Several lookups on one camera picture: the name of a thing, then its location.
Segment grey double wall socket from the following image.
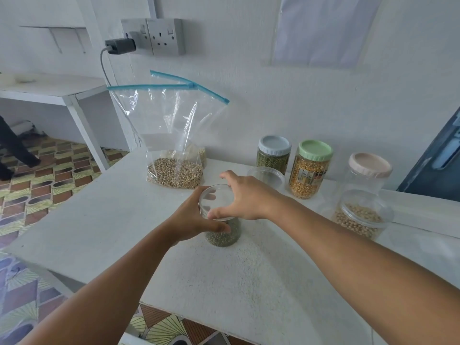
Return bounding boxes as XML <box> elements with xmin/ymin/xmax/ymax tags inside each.
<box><xmin>145</xmin><ymin>18</ymin><xmax>187</xmax><ymax>57</ymax></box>

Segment black charger plug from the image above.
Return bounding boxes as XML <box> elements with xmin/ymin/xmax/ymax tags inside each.
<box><xmin>104</xmin><ymin>38</ymin><xmax>137</xmax><ymax>56</ymax></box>

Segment empty clear plastic tub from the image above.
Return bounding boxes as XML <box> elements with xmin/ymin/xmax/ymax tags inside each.
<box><xmin>247</xmin><ymin>166</ymin><xmax>286</xmax><ymax>194</ymax></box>

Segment beige lid empty clear jar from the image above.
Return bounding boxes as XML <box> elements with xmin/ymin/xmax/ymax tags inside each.
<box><xmin>338</xmin><ymin>152</ymin><xmax>393</xmax><ymax>212</ymax></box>

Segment person's left hand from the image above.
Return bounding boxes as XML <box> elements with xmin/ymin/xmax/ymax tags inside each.
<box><xmin>159</xmin><ymin>187</ymin><xmax>231</xmax><ymax>248</ymax></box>

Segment white sheet on wall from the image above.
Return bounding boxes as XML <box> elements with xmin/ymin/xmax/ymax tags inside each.
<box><xmin>270</xmin><ymin>0</ymin><xmax>384</xmax><ymax>69</ymax></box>

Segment person's left forearm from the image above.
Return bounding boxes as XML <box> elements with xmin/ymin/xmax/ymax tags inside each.
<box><xmin>16</xmin><ymin>226</ymin><xmax>177</xmax><ymax>345</ymax></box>

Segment grey charger cable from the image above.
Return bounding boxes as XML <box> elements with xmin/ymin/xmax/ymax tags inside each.
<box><xmin>100</xmin><ymin>48</ymin><xmax>112</xmax><ymax>87</ymax></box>

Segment clear tub with soybeans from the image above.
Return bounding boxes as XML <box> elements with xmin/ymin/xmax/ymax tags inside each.
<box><xmin>331</xmin><ymin>189</ymin><xmax>395</xmax><ymax>242</ymax></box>

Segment person's right hand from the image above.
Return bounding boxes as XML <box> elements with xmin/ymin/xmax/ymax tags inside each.
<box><xmin>208</xmin><ymin>170</ymin><xmax>289</xmax><ymax>222</ymax></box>

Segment grey wall socket with plug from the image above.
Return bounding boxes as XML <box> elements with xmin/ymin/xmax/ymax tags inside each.
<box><xmin>121</xmin><ymin>18</ymin><xmax>152</xmax><ymax>51</ymax></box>

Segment person's right forearm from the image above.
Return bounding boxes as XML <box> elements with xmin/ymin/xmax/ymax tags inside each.
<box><xmin>270</xmin><ymin>195</ymin><xmax>460</xmax><ymax>345</ymax></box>

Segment green lid jar yellow corn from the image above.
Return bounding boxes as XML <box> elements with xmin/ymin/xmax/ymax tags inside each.
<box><xmin>288</xmin><ymin>140</ymin><xmax>334</xmax><ymax>200</ymax></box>

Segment grey lid jar green beans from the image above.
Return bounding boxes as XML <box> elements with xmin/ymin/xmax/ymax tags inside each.
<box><xmin>256</xmin><ymin>135</ymin><xmax>292</xmax><ymax>176</ymax></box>

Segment clear tub with green beans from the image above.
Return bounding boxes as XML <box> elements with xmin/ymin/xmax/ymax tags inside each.
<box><xmin>200</xmin><ymin>212</ymin><xmax>242</xmax><ymax>248</ymax></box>

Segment white side table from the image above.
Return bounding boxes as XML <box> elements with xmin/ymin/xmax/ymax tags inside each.
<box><xmin>0</xmin><ymin>71</ymin><xmax>118</xmax><ymax>173</ymax></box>

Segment beige grains in bag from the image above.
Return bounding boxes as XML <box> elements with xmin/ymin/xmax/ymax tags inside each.
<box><xmin>146</xmin><ymin>145</ymin><xmax>207</xmax><ymax>190</ymax></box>

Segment white roll under table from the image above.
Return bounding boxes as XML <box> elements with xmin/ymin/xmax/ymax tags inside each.
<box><xmin>10</xmin><ymin>120</ymin><xmax>37</xmax><ymax>135</ymax></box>

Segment clear zip bag blue seal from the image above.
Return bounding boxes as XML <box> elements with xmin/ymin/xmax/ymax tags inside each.
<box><xmin>107</xmin><ymin>70</ymin><xmax>230</xmax><ymax>191</ymax></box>

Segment dark blue door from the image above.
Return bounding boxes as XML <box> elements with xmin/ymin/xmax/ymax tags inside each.
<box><xmin>396</xmin><ymin>105</ymin><xmax>460</xmax><ymax>204</ymax></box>

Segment clear round tub lid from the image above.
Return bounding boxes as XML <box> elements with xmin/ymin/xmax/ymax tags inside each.
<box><xmin>198</xmin><ymin>184</ymin><xmax>235</xmax><ymax>223</ymax></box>

